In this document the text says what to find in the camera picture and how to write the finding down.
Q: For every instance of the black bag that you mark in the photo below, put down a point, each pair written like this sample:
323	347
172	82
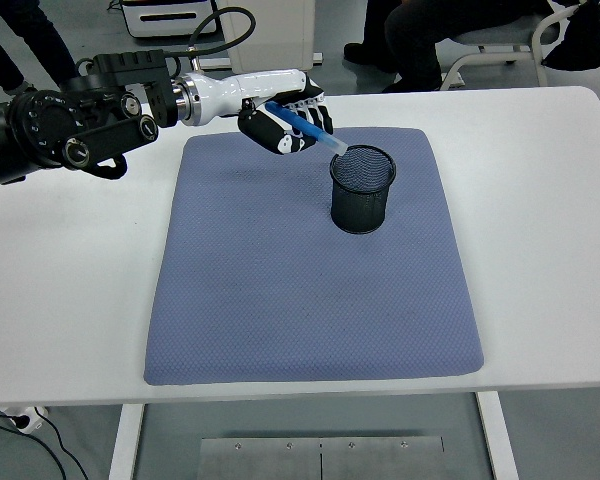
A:
585	40

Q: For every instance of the black mesh pen holder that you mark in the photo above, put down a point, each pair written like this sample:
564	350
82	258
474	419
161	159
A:
362	212

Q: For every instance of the seated person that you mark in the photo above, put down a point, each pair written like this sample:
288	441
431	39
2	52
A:
415	40

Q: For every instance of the white box appliance with slot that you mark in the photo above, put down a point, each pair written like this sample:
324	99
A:
165	20

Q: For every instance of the blue-grey textured mat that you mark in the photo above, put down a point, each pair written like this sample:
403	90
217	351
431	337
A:
305	310

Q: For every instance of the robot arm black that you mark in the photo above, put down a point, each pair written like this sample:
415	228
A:
40	130

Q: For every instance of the white frame chair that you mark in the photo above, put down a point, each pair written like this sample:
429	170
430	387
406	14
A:
500	37

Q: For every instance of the white table leg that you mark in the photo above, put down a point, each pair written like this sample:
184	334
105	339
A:
497	440
125	445

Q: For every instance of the blue marker pen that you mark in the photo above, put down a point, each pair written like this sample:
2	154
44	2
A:
305	128

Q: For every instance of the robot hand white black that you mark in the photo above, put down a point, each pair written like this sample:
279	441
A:
260	90

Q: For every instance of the white power strip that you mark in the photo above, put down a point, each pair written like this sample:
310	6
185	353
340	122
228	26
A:
30	422

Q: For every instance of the standing person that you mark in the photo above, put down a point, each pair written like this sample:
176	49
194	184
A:
0	55

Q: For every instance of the white floor base bar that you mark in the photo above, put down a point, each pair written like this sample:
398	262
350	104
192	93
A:
317	57

